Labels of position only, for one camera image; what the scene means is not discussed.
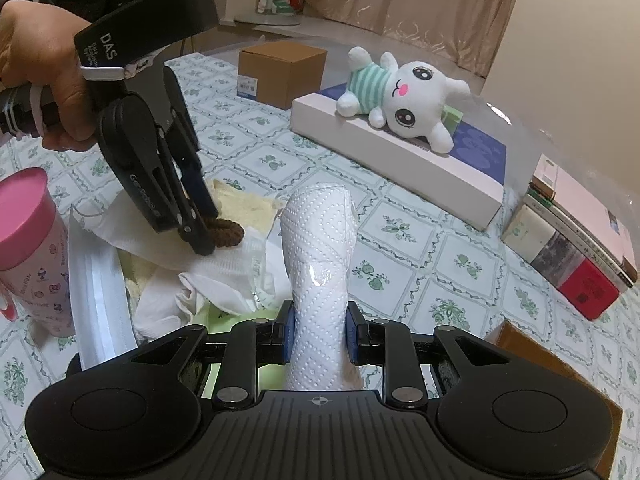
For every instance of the pink lidded cup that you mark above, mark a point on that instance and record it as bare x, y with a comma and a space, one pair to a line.
30, 240

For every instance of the white flat box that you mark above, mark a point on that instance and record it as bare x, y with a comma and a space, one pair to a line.
400, 170

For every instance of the pink cover book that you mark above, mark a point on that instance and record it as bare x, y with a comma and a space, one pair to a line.
580, 195

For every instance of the person's left hand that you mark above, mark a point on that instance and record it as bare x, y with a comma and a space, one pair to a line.
40, 45

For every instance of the brown cardboard tray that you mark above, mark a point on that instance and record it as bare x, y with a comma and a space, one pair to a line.
550, 360

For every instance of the grey patterned book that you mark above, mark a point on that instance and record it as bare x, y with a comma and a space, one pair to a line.
557, 257

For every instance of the white bunny plush toy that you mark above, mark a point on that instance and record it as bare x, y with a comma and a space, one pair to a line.
420, 95

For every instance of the soft tissue pack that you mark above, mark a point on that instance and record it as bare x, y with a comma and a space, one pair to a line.
315, 260

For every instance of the pleated face mask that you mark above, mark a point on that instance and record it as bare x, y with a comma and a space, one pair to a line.
100, 290

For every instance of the beige patterned curtain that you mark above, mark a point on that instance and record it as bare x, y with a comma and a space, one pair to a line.
425, 0

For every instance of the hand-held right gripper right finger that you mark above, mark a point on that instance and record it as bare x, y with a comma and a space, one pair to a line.
352, 332

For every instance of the red patterned book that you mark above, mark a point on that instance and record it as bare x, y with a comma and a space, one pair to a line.
590, 290

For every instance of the yellow towel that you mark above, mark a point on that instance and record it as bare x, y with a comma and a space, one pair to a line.
245, 200

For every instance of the wrapped white face mask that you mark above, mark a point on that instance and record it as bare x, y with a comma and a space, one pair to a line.
235, 270

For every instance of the small brown cardboard box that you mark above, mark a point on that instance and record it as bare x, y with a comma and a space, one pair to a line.
280, 75

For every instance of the white cloth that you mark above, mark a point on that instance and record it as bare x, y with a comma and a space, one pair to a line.
160, 305

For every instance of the light green packet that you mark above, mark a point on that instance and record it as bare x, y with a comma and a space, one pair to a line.
456, 119

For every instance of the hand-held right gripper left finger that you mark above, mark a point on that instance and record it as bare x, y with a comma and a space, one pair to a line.
287, 332

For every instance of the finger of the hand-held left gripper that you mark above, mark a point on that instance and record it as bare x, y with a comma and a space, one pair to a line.
202, 195
195, 232

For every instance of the white paper napkin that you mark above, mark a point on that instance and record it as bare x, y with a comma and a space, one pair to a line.
130, 230

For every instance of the clear plastic sheet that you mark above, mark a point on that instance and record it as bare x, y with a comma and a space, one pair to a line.
575, 150

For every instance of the green floral tablecloth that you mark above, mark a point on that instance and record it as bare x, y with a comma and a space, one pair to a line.
400, 260

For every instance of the white patterned book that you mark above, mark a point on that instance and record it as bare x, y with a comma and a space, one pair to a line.
527, 232

